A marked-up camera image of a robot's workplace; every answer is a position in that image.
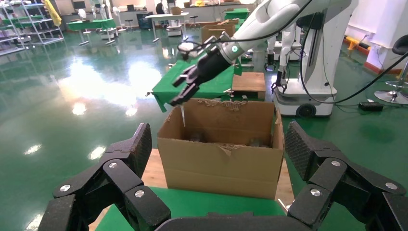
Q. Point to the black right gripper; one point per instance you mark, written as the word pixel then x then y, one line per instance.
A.
pixel 210 67

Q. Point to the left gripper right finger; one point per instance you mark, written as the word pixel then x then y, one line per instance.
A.
pixel 344 191

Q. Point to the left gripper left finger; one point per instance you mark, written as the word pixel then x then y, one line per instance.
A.
pixel 108 191

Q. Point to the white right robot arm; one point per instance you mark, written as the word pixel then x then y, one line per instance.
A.
pixel 271 19

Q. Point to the background brown cardboard boxes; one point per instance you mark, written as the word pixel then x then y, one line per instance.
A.
pixel 218 32

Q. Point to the large open cardboard carton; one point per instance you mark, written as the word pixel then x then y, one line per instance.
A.
pixel 220 169

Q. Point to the green table cloth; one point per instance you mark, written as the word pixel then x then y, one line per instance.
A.
pixel 216 86
pixel 197 204

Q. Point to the silver binder clip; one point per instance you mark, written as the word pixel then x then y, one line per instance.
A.
pixel 229 92
pixel 148 94

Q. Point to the light wooden board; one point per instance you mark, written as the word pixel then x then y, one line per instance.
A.
pixel 154 172

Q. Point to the low wooden platform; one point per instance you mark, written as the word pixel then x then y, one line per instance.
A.
pixel 248 83

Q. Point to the white long table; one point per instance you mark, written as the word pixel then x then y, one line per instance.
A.
pixel 169 16

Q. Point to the black power adapter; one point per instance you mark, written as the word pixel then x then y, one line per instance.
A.
pixel 370 106

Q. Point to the green cloth covered table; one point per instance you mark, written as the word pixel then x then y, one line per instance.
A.
pixel 237 14
pixel 92 25

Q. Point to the black seat chrome stool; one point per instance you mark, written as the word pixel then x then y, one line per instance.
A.
pixel 392 95

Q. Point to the white wheeled background robot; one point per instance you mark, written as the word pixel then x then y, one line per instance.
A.
pixel 318 63

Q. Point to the yellow floor barrier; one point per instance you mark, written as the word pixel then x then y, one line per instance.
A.
pixel 353 43

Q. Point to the yellow hanging garment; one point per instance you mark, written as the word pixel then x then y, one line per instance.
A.
pixel 52 12

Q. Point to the metal shelf rack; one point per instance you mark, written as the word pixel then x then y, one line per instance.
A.
pixel 38 22
pixel 9 28

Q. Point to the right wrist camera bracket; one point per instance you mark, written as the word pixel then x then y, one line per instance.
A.
pixel 188 47

